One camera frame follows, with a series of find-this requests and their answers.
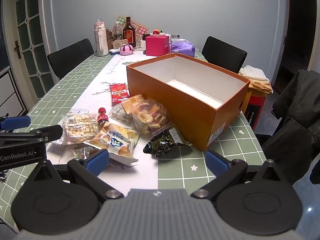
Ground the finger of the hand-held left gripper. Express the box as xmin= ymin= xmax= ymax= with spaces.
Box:
xmin=0 ymin=116 xmax=31 ymax=132
xmin=29 ymin=124 xmax=63 ymax=143

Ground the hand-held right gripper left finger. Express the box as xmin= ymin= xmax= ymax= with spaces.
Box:
xmin=24 ymin=149 xmax=124 ymax=199

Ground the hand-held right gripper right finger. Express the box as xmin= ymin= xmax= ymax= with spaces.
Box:
xmin=190 ymin=149 xmax=293 ymax=198

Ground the yellow waffle cookie packet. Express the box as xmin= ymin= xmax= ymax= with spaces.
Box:
xmin=51 ymin=142 xmax=118 ymax=170

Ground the clear peanut crisp packet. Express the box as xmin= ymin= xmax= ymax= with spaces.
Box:
xmin=61 ymin=109 xmax=100 ymax=146

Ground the white blue bread packet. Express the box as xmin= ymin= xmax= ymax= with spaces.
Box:
xmin=84 ymin=122 xmax=140 ymax=165

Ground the black snack packet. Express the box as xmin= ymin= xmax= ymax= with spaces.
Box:
xmin=143 ymin=124 xmax=194 ymax=158

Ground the orange cardboard box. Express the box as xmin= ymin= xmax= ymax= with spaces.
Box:
xmin=126 ymin=53 xmax=250 ymax=152

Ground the clear dried fruit chip bag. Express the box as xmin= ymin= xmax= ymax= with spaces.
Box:
xmin=121 ymin=94 xmax=173 ymax=135

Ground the white drawer cabinet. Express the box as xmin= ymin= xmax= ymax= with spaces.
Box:
xmin=0 ymin=66 xmax=28 ymax=118

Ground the small red-capped candy bottle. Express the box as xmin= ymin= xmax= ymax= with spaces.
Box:
xmin=97 ymin=107 xmax=109 ymax=125

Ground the clear bag of white balls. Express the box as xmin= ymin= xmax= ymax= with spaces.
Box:
xmin=110 ymin=104 xmax=134 ymax=126

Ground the red stool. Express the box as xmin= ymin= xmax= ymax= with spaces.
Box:
xmin=245 ymin=89 xmax=266 ymax=131

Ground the red snack packet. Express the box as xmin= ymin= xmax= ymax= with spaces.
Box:
xmin=109 ymin=84 xmax=130 ymax=105

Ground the black chair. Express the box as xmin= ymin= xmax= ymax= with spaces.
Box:
xmin=201 ymin=36 xmax=248 ymax=74
xmin=47 ymin=38 xmax=95 ymax=80

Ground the dark jacket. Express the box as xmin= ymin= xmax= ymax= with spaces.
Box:
xmin=261 ymin=69 xmax=320 ymax=186

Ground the yellow cloth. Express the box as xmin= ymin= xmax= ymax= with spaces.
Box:
xmin=247 ymin=78 xmax=273 ymax=94

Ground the glass panel door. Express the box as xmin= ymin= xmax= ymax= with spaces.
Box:
xmin=2 ymin=0 xmax=50 ymax=100

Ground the white cloth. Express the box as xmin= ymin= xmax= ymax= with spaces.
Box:
xmin=239 ymin=65 xmax=270 ymax=82

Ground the white pink water bottle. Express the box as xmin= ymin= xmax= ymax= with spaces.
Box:
xmin=94 ymin=19 xmax=110 ymax=57

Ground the small cream radio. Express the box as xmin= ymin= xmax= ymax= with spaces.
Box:
xmin=113 ymin=39 xmax=129 ymax=49

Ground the brown figurine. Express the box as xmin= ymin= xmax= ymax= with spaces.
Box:
xmin=106 ymin=29 xmax=114 ymax=50

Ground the pink round container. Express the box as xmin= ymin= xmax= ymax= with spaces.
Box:
xmin=119 ymin=43 xmax=136 ymax=55

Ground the purple tissue pack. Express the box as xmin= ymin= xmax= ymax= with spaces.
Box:
xmin=170 ymin=41 xmax=196 ymax=57

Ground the green label plastic bottle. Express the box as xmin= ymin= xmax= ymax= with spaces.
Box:
xmin=112 ymin=21 xmax=123 ymax=42

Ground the brown glass liquor bottle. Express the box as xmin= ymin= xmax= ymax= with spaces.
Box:
xmin=122 ymin=17 xmax=137 ymax=48

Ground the pink square box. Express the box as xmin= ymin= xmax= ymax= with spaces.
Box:
xmin=145 ymin=35 xmax=171 ymax=57

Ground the green dotted card board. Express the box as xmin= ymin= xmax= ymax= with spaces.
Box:
xmin=115 ymin=15 xmax=128 ymax=28

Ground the colourful dotted card board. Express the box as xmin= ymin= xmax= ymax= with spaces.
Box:
xmin=131 ymin=20 xmax=149 ymax=40

